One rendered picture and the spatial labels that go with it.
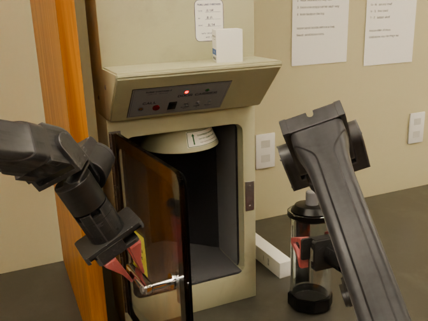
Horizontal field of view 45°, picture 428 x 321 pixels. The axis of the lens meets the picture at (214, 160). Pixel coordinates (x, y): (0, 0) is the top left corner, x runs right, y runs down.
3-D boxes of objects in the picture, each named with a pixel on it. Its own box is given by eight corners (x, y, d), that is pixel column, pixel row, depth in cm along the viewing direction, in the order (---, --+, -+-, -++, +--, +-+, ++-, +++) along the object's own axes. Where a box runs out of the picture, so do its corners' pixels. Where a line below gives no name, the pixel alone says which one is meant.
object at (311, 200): (283, 216, 117) (283, 188, 116) (317, 211, 120) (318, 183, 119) (305, 228, 109) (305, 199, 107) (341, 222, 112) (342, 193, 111)
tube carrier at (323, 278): (278, 293, 121) (278, 206, 117) (316, 284, 125) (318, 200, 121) (302, 314, 112) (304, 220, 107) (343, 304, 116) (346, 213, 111)
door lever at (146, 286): (154, 267, 88) (153, 253, 87) (177, 292, 80) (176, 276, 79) (124, 275, 86) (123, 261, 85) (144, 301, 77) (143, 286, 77)
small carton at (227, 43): (213, 60, 100) (211, 28, 99) (237, 59, 101) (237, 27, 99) (216, 63, 96) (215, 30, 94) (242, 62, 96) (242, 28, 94)
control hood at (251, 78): (105, 120, 98) (100, 67, 95) (255, 102, 110) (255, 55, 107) (119, 132, 87) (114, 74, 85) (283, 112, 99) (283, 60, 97)
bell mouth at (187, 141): (131, 139, 120) (129, 116, 119) (201, 130, 127) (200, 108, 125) (153, 158, 105) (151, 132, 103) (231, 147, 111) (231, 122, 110)
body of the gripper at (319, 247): (309, 239, 106) (330, 251, 99) (350, 232, 110) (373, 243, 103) (309, 268, 108) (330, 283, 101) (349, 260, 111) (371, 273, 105)
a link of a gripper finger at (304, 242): (283, 227, 113) (306, 241, 104) (310, 222, 115) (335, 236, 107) (282, 256, 114) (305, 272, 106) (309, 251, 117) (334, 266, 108)
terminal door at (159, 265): (131, 313, 109) (115, 130, 97) (195, 406, 83) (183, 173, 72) (128, 314, 109) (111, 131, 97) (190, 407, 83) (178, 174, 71)
